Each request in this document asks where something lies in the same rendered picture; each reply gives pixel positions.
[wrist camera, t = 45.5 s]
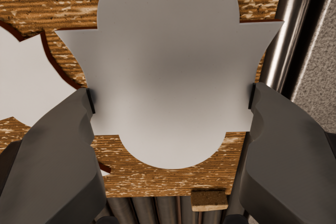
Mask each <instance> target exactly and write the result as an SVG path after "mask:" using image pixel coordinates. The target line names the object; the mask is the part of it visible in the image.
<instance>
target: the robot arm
mask: <svg viewBox="0 0 336 224"><path fill-rule="evenodd" d="M248 109H249V110H251V112H252V113H253V118H252V123H251V127H250V132H249V134H250V136H251V137H252V139H253V142H251V143H250V144H249V146H248V149H247V154H246V158H245V162H244V167H243V171H242V176H241V182H240V189H239V202H240V204H241V205H242V207H243V208H244V209H245V210H246V211H247V212H248V213H249V214H250V215H251V216H252V217H253V218H254V219H255V220H256V221H257V222H258V223H259V224H336V133H330V132H326V131H325V130H324V129H323V128H322V127H321V126H320V125H319V124H318V123H317V122H316V121H315V120H314V119H313V118H312V117H311V116H310V115H309V114H308V113H307V112H305V111H304V110H303V109H302V108H300V107H299V106H298V105H296V104H295V103H293V102H292V101H290V100H289V99H287V98H286V97H284V96H283V95H281V94H280V93H278V92H277V91H275V90H274V89H272V88H271V87H269V86H268V85H266V84H265V83H263V82H257V83H254V82H253V84H252V89H251V94H250V99H249V105H248ZM95 113H96V112H95V106H94V102H93V99H92V95H91V91H90V88H79V89H77V90H76V91H75V92H73V93H72V94H71V95H69V96H68V97H67V98H65V99H64V100H63V101H62V102H60V103H59V104H58V105H56V106H55V107H54V108H52V109H51V110H50V111H48V112H47V113H46V114H45V115H44V116H42V117H41V118H40V119H39V120H38V121H37V122H36V123H35V124H34V125H33V126H32V127H31V128H30V129H29V131H28V132H27V133H26V134H25V135H24V136H23V138H22V139H21V140H17V141H12V142H11V143H10V144H9V145H8V146H7V147H6V148H5V149H4V150H3V151H2V153H1V154H0V224H90V223H91V222H92V221H93V220H94V219H95V218H96V217H97V215H98V214H99V213H100V212H101V211H102V210H103V209H104V207H105V205H106V202H107V197H106V191H105V184H104V179H103V176H102V172H101V169H100V166H99V163H98V160H97V157H96V153H95V150H94V148H93V147H92V146H91V144H92V142H93V140H94V138H95V135H94V132H93V129H92V125H91V122H90V119H91V118H92V116H93V114H95Z"/></svg>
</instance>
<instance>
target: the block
mask: <svg viewBox="0 0 336 224"><path fill-rule="evenodd" d="M190 200H191V209H192V211H194V212H203V211H213V210H223V209H227V207H228V200H227V197H226V193H225V191H215V190H205V191H192V192H191V195H190Z"/></svg>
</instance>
